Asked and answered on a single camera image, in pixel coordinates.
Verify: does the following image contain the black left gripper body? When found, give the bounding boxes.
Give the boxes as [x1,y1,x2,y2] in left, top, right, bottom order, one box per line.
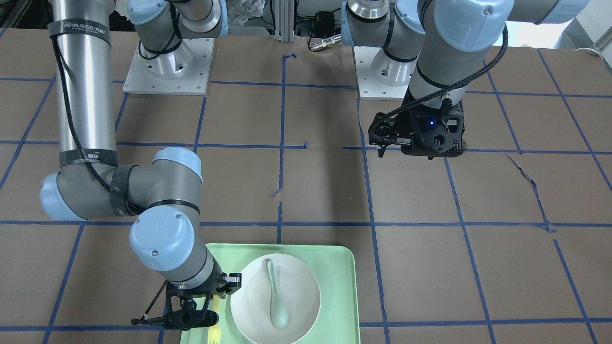
[369,99,467,160]

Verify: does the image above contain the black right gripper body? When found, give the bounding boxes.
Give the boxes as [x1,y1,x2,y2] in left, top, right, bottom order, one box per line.
[132,272,242,331]

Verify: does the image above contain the yellow plastic fork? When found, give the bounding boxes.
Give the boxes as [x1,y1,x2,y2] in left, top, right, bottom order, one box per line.
[207,295,222,344]

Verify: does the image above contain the cream round plate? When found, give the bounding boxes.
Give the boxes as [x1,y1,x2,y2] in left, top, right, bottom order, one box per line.
[230,253,321,344]

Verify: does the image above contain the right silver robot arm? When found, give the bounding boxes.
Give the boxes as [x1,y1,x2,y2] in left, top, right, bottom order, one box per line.
[40,0,242,331]

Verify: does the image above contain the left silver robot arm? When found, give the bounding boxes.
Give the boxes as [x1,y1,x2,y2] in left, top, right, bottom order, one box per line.
[341,0,588,160]

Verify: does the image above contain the pale green plastic spoon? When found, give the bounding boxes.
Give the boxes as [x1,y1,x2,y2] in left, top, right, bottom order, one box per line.
[265,258,289,331]

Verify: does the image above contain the light green tray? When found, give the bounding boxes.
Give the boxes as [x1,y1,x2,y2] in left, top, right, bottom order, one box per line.
[208,244,360,344]

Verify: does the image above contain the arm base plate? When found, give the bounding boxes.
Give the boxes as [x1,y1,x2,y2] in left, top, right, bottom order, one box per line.
[123,38,215,96]
[353,46,416,101]

